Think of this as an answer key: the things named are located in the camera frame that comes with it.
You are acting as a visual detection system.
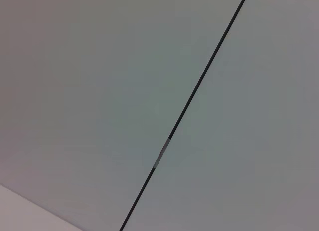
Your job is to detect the black wall panel joint strip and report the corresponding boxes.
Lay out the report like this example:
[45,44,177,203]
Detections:
[118,0,250,231]

